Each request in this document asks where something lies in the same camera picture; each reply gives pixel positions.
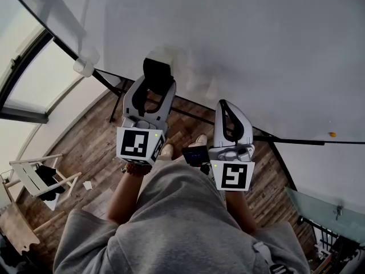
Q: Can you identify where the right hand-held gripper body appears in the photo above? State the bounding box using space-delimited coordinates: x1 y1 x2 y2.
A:
207 143 256 192

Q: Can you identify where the wooden rod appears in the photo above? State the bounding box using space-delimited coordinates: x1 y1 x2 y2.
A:
33 211 67 235

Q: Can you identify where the person's right forearm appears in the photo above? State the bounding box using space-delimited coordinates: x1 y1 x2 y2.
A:
225 190 258 235

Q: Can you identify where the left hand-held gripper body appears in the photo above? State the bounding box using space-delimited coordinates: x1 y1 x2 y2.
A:
116 117 168 166

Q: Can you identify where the frosted glass panel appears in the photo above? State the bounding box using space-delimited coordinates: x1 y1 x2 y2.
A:
285 186 365 244

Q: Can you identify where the wooden board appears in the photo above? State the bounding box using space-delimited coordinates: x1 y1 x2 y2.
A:
0 203 41 257

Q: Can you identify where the black and white box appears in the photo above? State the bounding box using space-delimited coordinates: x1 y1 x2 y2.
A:
142 50 176 97

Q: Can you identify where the black metal railing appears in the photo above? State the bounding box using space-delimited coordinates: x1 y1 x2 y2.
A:
296 215 365 274

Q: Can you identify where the grey hoodie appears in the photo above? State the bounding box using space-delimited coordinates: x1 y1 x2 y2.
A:
53 161 311 274

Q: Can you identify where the person's left forearm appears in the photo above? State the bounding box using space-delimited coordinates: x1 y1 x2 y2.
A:
107 171 152 225

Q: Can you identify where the brown beaded bracelet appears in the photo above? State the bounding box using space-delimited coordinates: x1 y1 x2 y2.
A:
121 163 153 178

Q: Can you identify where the black clothing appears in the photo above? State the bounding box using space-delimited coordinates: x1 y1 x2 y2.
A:
35 164 67 203

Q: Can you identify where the black device with screen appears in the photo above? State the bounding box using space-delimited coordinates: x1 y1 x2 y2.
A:
181 145 210 168

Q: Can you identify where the white plastic corner holder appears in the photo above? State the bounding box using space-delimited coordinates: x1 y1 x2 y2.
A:
72 56 95 78

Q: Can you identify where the white wooden chair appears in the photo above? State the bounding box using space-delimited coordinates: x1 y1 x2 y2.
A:
8 152 83 211

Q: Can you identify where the black framed window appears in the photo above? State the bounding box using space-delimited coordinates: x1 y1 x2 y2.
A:
0 0 87 125

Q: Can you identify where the white harness strap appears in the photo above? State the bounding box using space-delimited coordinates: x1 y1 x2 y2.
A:
252 241 297 274

